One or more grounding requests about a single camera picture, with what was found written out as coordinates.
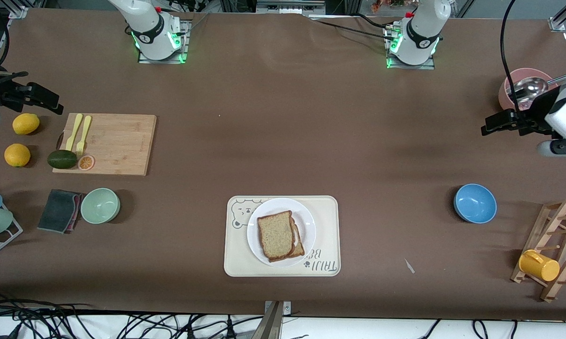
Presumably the white round plate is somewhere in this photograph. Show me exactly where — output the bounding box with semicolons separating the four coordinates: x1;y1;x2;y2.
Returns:
247;198;317;268

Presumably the plain bread slice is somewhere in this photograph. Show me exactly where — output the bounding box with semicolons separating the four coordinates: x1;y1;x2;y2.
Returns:
257;210;295;262

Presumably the yellow lemon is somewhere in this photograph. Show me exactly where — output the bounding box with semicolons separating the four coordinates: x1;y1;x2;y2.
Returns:
12;113;40;136
4;143;31;168

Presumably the metal scoop spoon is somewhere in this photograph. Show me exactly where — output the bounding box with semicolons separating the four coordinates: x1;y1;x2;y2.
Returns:
508;72;566;104

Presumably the yellow plastic knife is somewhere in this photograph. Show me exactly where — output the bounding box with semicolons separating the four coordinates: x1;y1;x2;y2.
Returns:
65;113;83;152

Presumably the pink bowl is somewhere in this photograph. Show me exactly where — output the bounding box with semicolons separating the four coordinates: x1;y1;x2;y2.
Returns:
498;68;561;113

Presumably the yellow plastic fork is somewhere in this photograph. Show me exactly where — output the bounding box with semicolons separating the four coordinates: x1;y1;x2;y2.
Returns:
76;116;92;156

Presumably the green avocado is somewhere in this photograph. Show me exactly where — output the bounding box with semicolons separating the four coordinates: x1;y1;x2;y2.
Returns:
47;150;78;170

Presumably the blue bowl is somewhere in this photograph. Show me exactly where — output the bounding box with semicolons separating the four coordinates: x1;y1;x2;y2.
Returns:
454;184;497;224

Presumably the bamboo cutting board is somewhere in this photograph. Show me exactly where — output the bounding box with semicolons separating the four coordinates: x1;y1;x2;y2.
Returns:
52;113;157;177

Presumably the dark grey folded cloth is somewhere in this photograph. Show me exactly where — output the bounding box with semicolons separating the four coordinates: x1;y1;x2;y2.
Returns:
37;189;82;234

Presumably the mint green bowl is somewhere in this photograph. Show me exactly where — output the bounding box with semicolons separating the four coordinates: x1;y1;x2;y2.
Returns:
80;188;121;225

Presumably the wooden peg drying rack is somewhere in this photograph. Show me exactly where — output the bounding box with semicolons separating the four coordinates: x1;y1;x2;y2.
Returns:
510;199;566;302

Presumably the yellow plastic mug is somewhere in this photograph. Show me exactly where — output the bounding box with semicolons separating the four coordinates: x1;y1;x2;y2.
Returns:
518;249;560;282

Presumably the cream bear print tray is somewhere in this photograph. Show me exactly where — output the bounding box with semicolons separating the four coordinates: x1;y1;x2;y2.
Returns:
223;195;341;277

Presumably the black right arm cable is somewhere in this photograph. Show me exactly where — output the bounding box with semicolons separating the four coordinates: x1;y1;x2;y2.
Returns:
0;70;29;90

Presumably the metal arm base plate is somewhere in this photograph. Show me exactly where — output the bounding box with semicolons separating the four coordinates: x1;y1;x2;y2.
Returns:
138;19;190;65
385;26;436;70

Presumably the white wire cup rack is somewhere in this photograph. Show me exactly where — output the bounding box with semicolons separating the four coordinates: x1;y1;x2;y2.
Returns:
0;185;24;260

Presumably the black tabletop cable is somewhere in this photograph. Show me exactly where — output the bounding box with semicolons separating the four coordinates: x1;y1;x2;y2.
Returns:
309;16;399;43

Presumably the black cable tangle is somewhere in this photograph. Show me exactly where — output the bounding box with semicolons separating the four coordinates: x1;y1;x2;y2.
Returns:
0;290;264;339

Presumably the metal frame crossbar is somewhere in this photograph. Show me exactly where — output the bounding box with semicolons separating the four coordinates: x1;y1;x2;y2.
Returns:
257;0;326;15

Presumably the metal table edge bracket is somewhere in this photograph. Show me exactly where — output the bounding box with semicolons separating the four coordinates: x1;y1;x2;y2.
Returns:
264;300;292;315

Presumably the grey camera support bar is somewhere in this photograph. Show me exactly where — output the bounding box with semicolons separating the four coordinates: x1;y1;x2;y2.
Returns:
256;301;284;339

